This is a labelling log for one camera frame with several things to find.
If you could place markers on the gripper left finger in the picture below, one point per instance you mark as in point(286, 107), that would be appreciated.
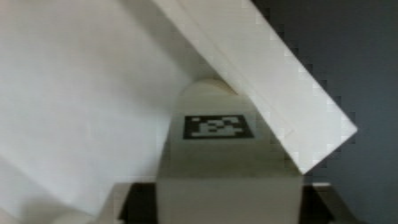
point(130, 204)

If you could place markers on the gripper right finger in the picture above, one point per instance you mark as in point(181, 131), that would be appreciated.
point(324, 209)

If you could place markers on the white leg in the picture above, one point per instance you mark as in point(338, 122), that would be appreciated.
point(228, 181)

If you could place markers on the white square tabletop part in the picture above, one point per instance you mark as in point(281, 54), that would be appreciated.
point(100, 59)

